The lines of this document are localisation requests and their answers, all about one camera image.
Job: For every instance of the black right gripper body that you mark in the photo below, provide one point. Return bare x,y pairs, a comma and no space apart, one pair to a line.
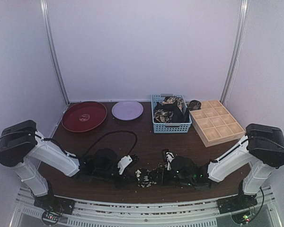
163,173

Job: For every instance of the green circuit board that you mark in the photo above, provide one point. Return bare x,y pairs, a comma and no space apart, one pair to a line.
49,218
243,218

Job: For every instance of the aluminium frame post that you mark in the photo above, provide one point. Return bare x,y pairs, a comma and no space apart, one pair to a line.
241,27
53,55

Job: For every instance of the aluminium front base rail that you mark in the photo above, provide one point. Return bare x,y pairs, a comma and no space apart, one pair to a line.
105,206

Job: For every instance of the lavender round plate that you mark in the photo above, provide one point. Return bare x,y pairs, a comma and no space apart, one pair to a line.
127,110

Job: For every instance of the blue perforated plastic basket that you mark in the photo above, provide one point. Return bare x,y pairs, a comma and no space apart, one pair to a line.
169,127

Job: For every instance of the left green circuit board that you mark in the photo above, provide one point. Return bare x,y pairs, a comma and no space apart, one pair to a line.
49,218

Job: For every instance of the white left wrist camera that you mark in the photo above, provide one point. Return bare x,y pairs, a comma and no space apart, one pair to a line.
126,161

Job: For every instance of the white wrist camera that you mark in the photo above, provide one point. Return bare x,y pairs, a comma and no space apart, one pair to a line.
167,157
126,161

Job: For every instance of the rolled dark patterned tie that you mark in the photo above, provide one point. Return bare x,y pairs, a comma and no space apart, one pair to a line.
194,105

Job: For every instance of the plain black tie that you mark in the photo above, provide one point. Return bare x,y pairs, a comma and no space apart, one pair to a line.
170,113

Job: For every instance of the dark red round tray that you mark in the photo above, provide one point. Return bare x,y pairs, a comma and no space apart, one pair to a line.
84,116

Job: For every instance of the black skull pattern tie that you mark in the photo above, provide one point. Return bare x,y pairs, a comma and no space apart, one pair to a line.
143,178

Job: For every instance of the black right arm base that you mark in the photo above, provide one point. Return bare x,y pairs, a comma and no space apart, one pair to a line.
235,203

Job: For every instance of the right green circuit board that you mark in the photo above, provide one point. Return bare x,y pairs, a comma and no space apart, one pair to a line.
243,218

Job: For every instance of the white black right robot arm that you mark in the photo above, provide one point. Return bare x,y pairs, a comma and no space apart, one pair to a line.
262,145

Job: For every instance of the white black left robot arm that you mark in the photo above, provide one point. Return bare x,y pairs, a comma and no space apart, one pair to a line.
20,142

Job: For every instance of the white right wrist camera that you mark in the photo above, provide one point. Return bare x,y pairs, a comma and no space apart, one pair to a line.
167,157

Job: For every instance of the orange paisley patterned tie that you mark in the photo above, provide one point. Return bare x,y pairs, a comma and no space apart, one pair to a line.
174,100

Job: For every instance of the right aluminium frame post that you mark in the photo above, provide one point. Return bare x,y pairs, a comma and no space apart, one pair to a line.
241,27

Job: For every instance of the wooden compartment organizer box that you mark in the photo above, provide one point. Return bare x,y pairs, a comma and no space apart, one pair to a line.
214,124

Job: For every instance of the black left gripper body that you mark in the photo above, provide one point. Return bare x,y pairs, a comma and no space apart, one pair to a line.
103,175

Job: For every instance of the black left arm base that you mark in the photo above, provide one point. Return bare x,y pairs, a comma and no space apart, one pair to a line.
55,204

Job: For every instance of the left aluminium frame post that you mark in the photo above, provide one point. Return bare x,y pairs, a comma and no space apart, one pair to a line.
53,55

